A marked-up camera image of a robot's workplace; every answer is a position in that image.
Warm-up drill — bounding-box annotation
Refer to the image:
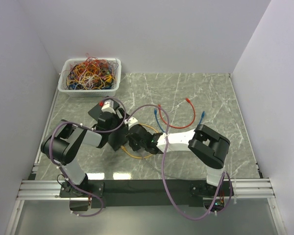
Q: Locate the grey ethernet patch cable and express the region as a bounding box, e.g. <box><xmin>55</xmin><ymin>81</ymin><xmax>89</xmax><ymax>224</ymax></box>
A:
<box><xmin>139</xmin><ymin>154</ymin><xmax>206</xmax><ymax>181</ymax></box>

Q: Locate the orange ethernet patch cable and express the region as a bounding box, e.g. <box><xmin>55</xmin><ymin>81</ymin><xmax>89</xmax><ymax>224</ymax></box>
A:
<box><xmin>120</xmin><ymin>123</ymin><xmax>160</xmax><ymax>159</ymax></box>

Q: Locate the black TP-Link switch box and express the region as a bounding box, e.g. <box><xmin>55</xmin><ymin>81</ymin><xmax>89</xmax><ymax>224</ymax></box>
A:
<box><xmin>108</xmin><ymin>125</ymin><xmax>128</xmax><ymax>151</ymax></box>

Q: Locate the black Mercusys switch box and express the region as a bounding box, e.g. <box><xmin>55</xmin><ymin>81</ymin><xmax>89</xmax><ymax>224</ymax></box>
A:
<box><xmin>88</xmin><ymin>100</ymin><xmax>120</xmax><ymax>121</ymax></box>

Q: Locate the blue ethernet patch cable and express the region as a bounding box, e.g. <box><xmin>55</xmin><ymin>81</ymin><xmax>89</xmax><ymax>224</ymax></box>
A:
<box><xmin>153</xmin><ymin>109</ymin><xmax>206</xmax><ymax>133</ymax></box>

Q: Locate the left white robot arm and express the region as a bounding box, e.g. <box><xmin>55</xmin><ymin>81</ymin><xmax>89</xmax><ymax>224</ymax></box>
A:
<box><xmin>41</xmin><ymin>105</ymin><xmax>129</xmax><ymax>197</ymax></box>

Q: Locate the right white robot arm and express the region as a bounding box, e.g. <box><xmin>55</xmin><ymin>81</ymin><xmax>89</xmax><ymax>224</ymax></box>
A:
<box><xmin>127</xmin><ymin>124</ymin><xmax>230</xmax><ymax>195</ymax></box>

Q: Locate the white plastic basket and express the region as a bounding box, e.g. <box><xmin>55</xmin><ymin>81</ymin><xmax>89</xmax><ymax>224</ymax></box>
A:
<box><xmin>58</xmin><ymin>56</ymin><xmax>122</xmax><ymax>97</ymax></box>

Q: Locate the black base crossbar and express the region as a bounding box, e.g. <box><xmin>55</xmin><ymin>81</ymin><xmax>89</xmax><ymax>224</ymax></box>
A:
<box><xmin>60</xmin><ymin>178</ymin><xmax>236</xmax><ymax>209</ymax></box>

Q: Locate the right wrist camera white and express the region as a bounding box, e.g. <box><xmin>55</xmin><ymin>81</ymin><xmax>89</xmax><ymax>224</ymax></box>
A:
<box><xmin>124</xmin><ymin>117</ymin><xmax>139</xmax><ymax>129</ymax></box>

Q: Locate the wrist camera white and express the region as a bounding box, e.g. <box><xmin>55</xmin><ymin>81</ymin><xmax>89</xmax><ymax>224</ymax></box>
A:
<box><xmin>99</xmin><ymin>99</ymin><xmax>115</xmax><ymax>113</ymax></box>
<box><xmin>124</xmin><ymin>117</ymin><xmax>139</xmax><ymax>129</ymax></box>

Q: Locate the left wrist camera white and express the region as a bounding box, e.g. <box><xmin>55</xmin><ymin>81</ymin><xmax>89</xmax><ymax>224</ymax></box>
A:
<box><xmin>99</xmin><ymin>99</ymin><xmax>115</xmax><ymax>113</ymax></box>

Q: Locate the tangled coloured wires bundle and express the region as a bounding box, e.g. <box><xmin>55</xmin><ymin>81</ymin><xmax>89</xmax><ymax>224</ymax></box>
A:
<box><xmin>62</xmin><ymin>52</ymin><xmax>120</xmax><ymax>91</ymax></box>

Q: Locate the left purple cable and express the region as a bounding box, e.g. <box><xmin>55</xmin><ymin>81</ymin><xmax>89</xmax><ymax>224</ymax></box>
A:
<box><xmin>49</xmin><ymin>96</ymin><xmax>127</xmax><ymax>217</ymax></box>

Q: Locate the purple cable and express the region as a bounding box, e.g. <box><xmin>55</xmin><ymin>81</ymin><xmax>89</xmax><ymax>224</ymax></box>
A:
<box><xmin>49</xmin><ymin>96</ymin><xmax>127</xmax><ymax>217</ymax></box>
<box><xmin>126</xmin><ymin>104</ymin><xmax>233</xmax><ymax>221</ymax></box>

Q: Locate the red ethernet patch cable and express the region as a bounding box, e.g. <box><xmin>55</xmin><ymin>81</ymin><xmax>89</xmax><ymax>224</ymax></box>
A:
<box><xmin>157</xmin><ymin>97</ymin><xmax>196</xmax><ymax>129</ymax></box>

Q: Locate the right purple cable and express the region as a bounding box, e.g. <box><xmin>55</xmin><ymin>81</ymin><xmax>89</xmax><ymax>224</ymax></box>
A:
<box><xmin>126</xmin><ymin>104</ymin><xmax>233</xmax><ymax>221</ymax></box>

